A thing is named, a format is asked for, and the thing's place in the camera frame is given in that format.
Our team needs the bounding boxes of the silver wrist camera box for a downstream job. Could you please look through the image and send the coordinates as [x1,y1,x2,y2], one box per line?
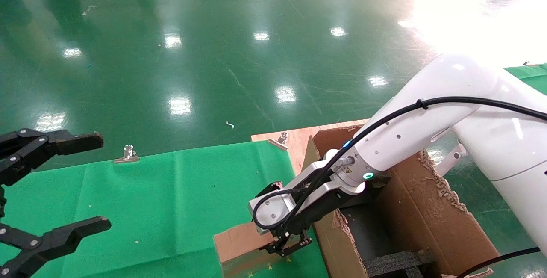
[248,183,300,230]

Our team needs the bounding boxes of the large open cardboard carton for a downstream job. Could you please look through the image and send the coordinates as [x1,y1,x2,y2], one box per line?
[299,124,500,278]

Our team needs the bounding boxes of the small brown cardboard box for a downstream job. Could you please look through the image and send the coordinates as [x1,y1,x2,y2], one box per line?
[213,222,308,278]

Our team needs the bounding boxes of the pale metal table strut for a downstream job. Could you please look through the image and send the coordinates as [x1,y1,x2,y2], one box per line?
[437,141,467,177]

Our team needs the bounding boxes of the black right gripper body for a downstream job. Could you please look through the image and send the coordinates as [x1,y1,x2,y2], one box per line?
[282,190,364,238]

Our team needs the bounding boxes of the grey packed flat device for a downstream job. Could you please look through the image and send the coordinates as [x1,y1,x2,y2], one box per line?
[340,207,400,266]

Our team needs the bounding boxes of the large green table cloth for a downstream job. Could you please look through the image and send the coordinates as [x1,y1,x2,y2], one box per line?
[0,141,329,278]

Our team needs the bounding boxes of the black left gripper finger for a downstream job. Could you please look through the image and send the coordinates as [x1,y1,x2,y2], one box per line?
[0,128,104,186]
[0,216,112,278]

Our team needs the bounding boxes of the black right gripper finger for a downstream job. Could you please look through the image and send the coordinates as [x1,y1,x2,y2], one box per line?
[259,231,312,258]
[256,181,285,199]

